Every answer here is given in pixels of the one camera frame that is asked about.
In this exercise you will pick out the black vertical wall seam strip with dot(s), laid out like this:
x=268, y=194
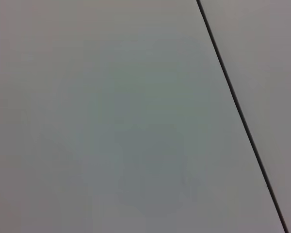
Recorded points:
x=242, y=116

